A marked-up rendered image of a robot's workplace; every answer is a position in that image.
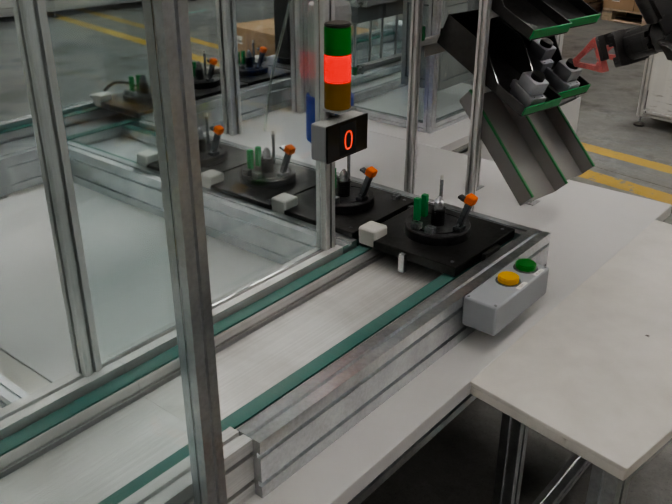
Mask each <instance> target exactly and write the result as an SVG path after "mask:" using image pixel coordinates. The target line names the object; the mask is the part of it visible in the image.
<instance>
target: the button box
mask: <svg viewBox="0 0 672 504"><path fill-rule="evenodd" d="M519 259H521V258H517V259H516V260H514V261H513V262H512V263H510V264H509V265H507V266H506V267H505V268H503V269H502V270H501V271H499V272H498V273H496V274H495V275H494V276H492V277H491V278H489V279H488V280H487V281H485V282H484V283H483V284H481V285H480V286H478V287H477V288H476V289H474V290H473V291H471V292H470V293H469V294H467V295H466V296H465V297H464V302H463V314H462V324H463V325H466V326H469V327H471V328H474V329H476V330H479V331H482V332H484V333H487V334H489V335H492V336H495V335H496V334H497V333H498V332H500V331H501V330H502V329H503V328H504V327H506V326H507V325H508V324H509V323H511V322H512V321H513V320H514V319H515V318H517V317H518V316H519V315H520V314H521V313H523V312H524V311H525V310H526V309H527V308H529V307H530V306H531V305H532V304H533V303H535V302H536V301H537V300H538V299H539V298H541V297H542V296H543V295H544V294H545V293H546V288H547V281H548V273H549V268H548V267H546V266H543V265H540V264H536V270H534V271H532V272H523V271H520V270H518V269H516V267H515V263H516V261H517V260H519ZM503 271H511V272H514V273H516V274H517V275H519V283H518V284H516V285H504V284H502V283H500V282H499V281H498V274H499V273H501V272H503Z"/></svg>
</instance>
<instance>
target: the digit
mask: <svg viewBox="0 0 672 504"><path fill-rule="evenodd" d="M353 151H356V120H355V121H353V122H350V123H347V124H344V125H342V126H340V157H341V156H343V155H346V154H348V153H351V152H353Z"/></svg>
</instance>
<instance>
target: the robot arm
mask: <svg viewBox="0 0 672 504"><path fill-rule="evenodd" d="M635 2H636V4H637V6H638V8H639V10H640V12H641V14H642V16H643V18H644V20H645V21H646V23H647V24H646V25H643V26H641V25H639V26H635V27H631V28H628V29H622V30H618V31H614V32H610V33H607V34H604V35H601V36H597V37H594V38H593V39H592V40H591V41H590V42H589V43H588V44H587V45H586V47H585V48H584V49H583V50H582V51H581V52H580V53H579V54H578V55H577V56H576V57H575V58H574V59H573V64H574V67H579V68H584V69H589V70H593V71H596V72H600V73H604V72H607V71H609V68H608V64H607V59H610V60H613V61H614V65H615V67H616V68H617V67H621V66H624V65H625V66H626V65H629V64H633V63H636V62H639V61H642V60H646V59H647V58H649V56H650V55H653V54H657V53H658V52H664V54H665V56H666V58H667V60H671V61H672V0H635ZM606 45H607V46H606ZM593 48H594V50H595V54H596V58H597V63H596V64H590V63H583V62H580V60H581V59H582V58H583V57H584V56H585V55H586V54H587V53H588V52H589V51H591V50H592V49H593ZM612 48H614V51H615V54H609V53H608V52H609V51H610V50H611V49H612Z"/></svg>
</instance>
